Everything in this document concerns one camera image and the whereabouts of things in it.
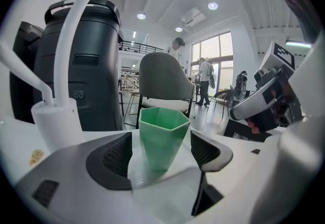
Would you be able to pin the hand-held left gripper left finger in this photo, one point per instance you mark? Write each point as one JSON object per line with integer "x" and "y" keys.
{"x": 66, "y": 167}

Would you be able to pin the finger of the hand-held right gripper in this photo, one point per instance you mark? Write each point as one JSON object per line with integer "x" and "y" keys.
{"x": 254, "y": 101}

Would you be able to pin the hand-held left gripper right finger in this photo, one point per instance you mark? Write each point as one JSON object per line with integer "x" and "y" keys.
{"x": 236, "y": 179}

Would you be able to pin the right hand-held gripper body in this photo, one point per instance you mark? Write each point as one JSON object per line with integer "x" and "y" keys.
{"x": 281, "y": 91}

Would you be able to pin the green faceted cup item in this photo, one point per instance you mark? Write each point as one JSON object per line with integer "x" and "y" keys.
{"x": 162, "y": 141}

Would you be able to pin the white sink counter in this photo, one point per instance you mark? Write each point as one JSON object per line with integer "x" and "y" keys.
{"x": 15, "y": 141}

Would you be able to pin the wooden chair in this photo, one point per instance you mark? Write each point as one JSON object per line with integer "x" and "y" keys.
{"x": 223, "y": 96}

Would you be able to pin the yellow sticker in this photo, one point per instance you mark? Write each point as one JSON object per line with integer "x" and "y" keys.
{"x": 36, "y": 157}

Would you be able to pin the long tube lamp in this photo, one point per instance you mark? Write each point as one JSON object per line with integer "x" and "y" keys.
{"x": 298, "y": 44}

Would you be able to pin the large window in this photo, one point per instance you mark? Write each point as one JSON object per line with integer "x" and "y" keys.
{"x": 213, "y": 47}

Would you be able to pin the grey upholstered chair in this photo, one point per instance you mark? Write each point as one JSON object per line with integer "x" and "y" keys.
{"x": 162, "y": 78}

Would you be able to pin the ceiling air conditioner unit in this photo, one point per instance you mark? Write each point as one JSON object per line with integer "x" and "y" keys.
{"x": 193, "y": 17}

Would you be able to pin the round ceiling light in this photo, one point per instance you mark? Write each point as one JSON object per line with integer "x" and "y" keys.
{"x": 178, "y": 29}
{"x": 212, "y": 5}
{"x": 141, "y": 16}

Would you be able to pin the black balcony railing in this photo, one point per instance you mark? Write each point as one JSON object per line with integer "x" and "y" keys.
{"x": 137, "y": 47}

